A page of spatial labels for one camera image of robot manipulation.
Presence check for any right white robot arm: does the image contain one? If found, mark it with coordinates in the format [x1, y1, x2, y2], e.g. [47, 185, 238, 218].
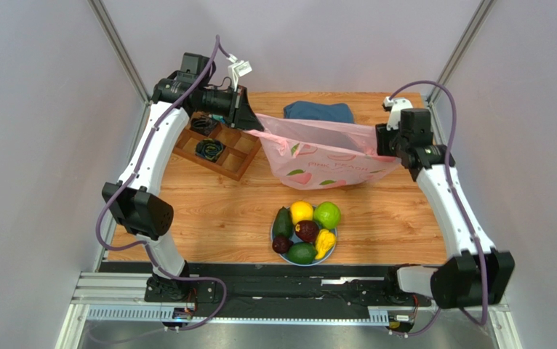
[376, 105, 515, 309]

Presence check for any wooden compartment tray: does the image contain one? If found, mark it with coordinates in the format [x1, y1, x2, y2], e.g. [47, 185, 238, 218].
[172, 113, 261, 181]

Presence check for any pink plastic bag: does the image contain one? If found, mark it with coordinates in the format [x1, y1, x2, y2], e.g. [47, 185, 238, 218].
[249, 114, 401, 190]

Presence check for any green fake lime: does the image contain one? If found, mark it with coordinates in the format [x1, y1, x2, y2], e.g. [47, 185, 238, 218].
[286, 242, 316, 265]

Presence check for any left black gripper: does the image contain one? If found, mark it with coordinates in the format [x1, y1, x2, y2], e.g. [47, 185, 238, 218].
[196, 85, 265, 134]

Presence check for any left aluminium corner post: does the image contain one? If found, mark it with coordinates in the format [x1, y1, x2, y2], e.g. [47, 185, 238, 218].
[88, 0, 153, 103]

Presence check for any right aluminium corner post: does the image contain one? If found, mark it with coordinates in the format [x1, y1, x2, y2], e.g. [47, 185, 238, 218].
[425, 0, 496, 105]

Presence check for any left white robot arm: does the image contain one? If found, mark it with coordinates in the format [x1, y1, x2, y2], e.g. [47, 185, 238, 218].
[102, 53, 263, 302]

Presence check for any aluminium corner post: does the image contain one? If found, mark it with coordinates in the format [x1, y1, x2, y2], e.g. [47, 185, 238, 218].
[425, 0, 496, 105]
[88, 0, 153, 103]

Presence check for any aluminium frame rail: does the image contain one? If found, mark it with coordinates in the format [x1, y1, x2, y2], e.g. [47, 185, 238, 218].
[56, 262, 521, 348]

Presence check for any dark red fake fruit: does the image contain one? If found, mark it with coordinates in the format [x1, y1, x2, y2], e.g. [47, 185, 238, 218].
[272, 235, 294, 254]

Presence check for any green fake avocado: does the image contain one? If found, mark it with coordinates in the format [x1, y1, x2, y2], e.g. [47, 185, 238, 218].
[272, 206, 294, 238]

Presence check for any dark purple fake mangosteen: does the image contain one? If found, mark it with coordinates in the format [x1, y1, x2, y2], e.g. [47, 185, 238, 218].
[294, 220, 320, 244]

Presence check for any yellow fake lemon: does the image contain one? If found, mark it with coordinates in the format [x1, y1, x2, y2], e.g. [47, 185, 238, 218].
[289, 201, 314, 225]

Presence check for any blue cloth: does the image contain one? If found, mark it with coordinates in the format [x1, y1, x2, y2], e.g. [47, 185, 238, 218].
[283, 101, 355, 124]

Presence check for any light green fake apple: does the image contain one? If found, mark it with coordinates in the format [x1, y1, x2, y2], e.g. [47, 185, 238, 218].
[313, 201, 342, 230]

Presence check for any yellow fake pear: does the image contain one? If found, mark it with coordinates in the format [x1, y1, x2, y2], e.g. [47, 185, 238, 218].
[315, 229, 337, 260]

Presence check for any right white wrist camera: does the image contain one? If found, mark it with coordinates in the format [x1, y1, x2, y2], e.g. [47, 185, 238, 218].
[383, 96, 413, 131]

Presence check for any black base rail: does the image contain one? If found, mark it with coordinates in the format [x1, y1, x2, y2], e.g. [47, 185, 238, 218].
[99, 262, 433, 321]

